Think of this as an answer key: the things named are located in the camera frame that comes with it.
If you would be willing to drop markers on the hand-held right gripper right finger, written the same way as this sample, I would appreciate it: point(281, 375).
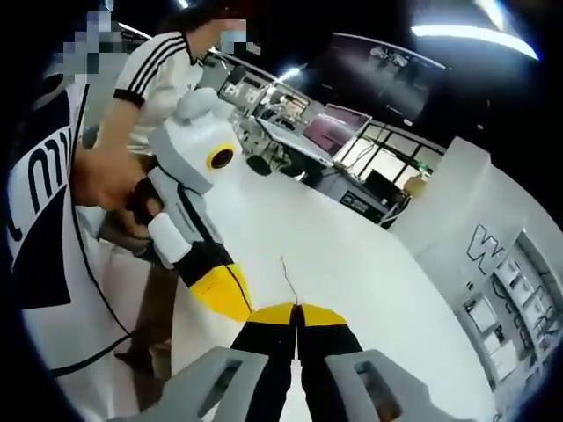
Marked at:
point(338, 378)

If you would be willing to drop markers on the clear resealable bag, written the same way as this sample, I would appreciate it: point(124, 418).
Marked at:
point(289, 281)

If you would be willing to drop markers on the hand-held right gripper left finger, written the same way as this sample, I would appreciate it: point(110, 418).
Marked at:
point(246, 378)

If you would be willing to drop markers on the row of white storage bins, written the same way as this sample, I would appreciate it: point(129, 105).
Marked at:
point(484, 316)

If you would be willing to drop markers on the grey shelving unit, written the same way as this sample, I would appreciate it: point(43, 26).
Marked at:
point(519, 316)

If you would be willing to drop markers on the ceiling light strip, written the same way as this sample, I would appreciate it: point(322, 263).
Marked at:
point(475, 38)

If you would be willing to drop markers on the person's white navy shirt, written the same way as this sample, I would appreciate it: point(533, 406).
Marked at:
point(39, 211)

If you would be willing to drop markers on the small black monitor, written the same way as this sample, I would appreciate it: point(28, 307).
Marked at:
point(380, 186)

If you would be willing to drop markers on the person's left hand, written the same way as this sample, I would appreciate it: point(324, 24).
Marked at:
point(105, 180)

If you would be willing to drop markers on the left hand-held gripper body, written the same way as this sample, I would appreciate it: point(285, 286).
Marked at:
point(189, 145)

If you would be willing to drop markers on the large hanging dark screen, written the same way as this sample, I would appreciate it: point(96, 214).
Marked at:
point(378, 74)

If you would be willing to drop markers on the open laptop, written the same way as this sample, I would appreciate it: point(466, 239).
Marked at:
point(338, 129)

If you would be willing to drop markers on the dark counter desk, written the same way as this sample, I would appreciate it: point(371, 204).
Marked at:
point(352, 198)

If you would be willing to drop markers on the grey lettered partition pillar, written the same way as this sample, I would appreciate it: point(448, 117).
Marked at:
point(466, 202)

